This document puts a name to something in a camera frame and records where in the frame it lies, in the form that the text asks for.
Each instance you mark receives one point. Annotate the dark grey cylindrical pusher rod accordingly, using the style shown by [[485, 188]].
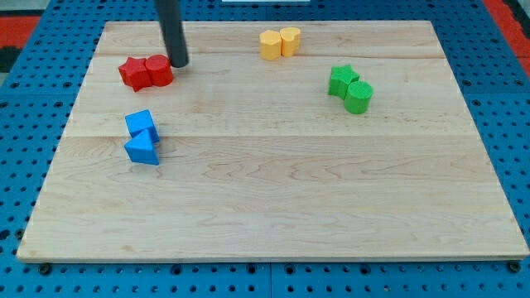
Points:
[[170, 21]]

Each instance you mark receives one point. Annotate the red cylinder block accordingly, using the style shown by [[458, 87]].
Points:
[[159, 70]]

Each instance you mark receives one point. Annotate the red star block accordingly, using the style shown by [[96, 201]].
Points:
[[134, 73]]

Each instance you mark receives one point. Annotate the green star block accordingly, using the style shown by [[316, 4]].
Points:
[[340, 79]]

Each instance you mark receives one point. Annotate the yellow hexagon block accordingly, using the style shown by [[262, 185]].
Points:
[[270, 45]]

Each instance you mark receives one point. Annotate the blue cube block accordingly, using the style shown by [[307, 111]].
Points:
[[140, 121]]

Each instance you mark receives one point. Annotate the yellow heart block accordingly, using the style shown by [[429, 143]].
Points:
[[291, 37]]

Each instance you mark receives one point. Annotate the blue triangle block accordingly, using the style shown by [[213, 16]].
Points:
[[140, 149]]

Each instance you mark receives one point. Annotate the light wooden board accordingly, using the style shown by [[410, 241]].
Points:
[[259, 164]]

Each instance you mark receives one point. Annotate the green cylinder block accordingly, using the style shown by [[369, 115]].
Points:
[[358, 96]]

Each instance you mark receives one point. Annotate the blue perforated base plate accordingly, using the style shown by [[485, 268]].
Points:
[[486, 52]]

